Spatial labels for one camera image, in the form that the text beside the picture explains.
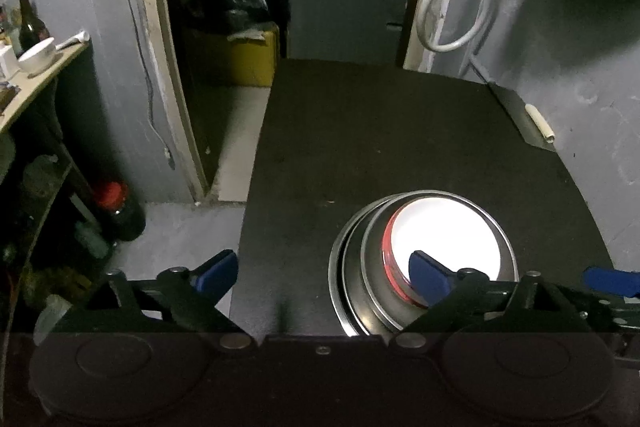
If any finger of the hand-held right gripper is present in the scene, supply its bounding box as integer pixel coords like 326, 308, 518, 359
582, 266, 640, 299
592, 298, 640, 333

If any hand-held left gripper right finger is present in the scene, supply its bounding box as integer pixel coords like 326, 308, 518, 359
390, 250, 583, 357

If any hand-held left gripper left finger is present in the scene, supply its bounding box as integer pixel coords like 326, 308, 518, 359
82, 249, 251, 353

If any white rimmed ceramic bowl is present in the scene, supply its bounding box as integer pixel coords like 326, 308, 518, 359
381, 199, 503, 298

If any red-capped dark bottle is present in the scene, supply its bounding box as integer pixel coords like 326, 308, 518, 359
95, 181, 147, 243

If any clear glass bottle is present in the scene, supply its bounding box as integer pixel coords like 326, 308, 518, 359
75, 222, 113, 263

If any cream paper roll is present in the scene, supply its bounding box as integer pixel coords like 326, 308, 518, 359
525, 103, 557, 142

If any black sheet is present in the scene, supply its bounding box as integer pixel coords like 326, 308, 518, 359
487, 82, 557, 152

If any yellow box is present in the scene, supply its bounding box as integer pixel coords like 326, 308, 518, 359
195, 24, 280, 88

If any wooden side shelf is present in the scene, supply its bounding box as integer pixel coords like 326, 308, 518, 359
0, 39, 93, 228

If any black garbage bag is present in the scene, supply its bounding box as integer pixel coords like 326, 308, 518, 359
187, 0, 278, 40

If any plain white bowl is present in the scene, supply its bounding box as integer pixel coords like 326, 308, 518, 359
17, 38, 56, 78

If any dark cabinet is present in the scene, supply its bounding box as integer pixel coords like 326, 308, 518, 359
287, 0, 416, 68

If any dark glass bottle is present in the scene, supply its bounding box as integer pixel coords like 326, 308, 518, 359
17, 0, 48, 55

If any black wall cable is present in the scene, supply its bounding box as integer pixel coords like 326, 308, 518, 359
122, 0, 176, 168

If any white door frame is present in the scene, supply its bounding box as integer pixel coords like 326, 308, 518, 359
131, 0, 208, 202

